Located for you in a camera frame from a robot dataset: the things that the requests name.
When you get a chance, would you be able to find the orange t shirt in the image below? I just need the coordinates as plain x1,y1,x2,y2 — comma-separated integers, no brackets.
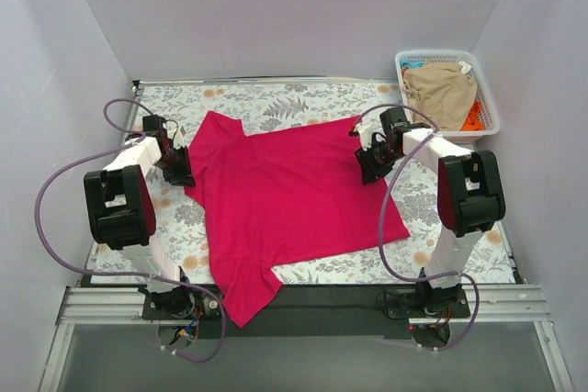
460,100,485,131

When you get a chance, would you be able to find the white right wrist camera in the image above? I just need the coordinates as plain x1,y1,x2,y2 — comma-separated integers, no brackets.
348,122,375,151

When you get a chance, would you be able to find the purple cable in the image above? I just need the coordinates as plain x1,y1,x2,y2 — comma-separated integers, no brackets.
351,103,482,353
35,97,229,364

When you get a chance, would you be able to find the aluminium frame rail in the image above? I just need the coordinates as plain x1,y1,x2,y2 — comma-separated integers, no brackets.
58,284,552,324

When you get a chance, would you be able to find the pink t shirt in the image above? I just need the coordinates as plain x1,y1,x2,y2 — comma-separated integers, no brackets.
187,111,409,327

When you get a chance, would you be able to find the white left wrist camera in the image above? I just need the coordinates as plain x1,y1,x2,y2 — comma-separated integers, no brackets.
166,119,186,150

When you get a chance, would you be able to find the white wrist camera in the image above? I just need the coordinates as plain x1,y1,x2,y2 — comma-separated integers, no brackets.
166,119,186,150
348,122,375,151

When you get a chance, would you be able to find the blue t shirt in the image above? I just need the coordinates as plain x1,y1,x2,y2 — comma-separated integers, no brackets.
400,58,424,69

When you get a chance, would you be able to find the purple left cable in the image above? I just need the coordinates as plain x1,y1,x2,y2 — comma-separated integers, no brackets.
35,97,229,364

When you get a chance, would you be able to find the floral table mat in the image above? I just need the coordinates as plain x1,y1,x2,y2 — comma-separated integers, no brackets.
94,82,515,286

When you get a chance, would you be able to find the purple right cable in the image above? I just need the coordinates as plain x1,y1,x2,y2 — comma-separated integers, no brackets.
351,103,482,353

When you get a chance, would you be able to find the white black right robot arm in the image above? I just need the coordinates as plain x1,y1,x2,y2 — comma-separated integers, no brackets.
348,105,506,319

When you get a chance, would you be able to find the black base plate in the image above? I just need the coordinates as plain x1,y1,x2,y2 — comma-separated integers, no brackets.
141,284,472,341

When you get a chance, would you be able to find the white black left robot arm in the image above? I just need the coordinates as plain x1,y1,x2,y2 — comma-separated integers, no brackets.
84,115,196,319

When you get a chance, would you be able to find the white plastic basket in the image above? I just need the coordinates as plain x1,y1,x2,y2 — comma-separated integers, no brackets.
395,50,501,143

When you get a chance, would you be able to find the beige t shirt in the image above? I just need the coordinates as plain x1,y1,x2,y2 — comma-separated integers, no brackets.
402,62,478,131

